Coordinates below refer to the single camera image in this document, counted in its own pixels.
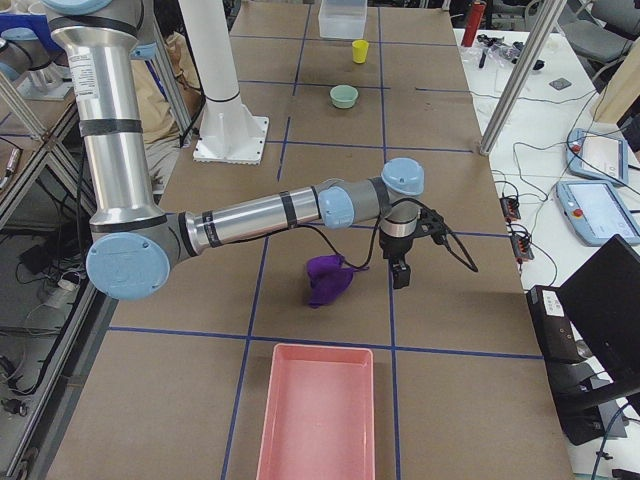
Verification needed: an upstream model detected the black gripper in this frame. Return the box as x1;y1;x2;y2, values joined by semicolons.
380;220;417;290

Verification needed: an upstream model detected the purple cloth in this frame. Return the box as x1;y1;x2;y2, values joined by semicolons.
306;255;367;308

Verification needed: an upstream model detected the mint green bowl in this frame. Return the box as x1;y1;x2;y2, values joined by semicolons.
329;84;359;109

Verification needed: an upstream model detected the yellow plastic cup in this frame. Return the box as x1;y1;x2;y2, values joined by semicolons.
351;39;369;65

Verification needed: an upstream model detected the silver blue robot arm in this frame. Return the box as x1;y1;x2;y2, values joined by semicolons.
45;1;425;300

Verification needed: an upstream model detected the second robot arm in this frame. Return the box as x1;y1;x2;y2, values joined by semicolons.
1;27;72;101

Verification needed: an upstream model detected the black box device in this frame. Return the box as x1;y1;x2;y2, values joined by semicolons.
526;285;583;364

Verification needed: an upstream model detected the clear plastic box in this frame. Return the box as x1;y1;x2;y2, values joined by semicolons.
318;0;367;40

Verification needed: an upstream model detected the lower orange connector block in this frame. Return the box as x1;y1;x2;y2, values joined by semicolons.
510;233;534;264

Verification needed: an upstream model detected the orange connector block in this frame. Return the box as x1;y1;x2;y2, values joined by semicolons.
510;233;534;264
500;196;521;223

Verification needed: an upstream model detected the upper orange connector block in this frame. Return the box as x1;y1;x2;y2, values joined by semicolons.
500;196;521;223

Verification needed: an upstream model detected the pink plastic tray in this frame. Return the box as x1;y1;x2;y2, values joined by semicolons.
256;343;376;479

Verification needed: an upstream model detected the black monitor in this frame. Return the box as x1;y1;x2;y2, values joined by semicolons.
557;235;639;380

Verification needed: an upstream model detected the lower blue teach pendant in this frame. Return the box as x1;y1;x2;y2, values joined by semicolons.
555;180;639;246

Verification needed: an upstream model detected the blue teach pendant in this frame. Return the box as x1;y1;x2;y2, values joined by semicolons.
566;128;631;186
555;180;639;246

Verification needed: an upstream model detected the upper blue teach pendant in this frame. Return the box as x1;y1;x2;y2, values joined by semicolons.
566;128;631;186

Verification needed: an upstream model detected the person in beige clothes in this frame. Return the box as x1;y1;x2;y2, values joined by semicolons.
132;32;200;195

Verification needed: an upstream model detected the red cylinder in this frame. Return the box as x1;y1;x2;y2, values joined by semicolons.
461;0;486;48

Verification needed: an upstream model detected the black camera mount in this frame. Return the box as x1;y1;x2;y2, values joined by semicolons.
413;207;448;246

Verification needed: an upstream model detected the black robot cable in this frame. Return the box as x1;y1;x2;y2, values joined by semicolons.
294;197;480;274

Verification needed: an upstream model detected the aluminium frame post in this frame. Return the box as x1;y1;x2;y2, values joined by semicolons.
479;0;566;156

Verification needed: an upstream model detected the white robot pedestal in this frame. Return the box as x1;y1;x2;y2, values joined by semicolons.
180;0;269;165

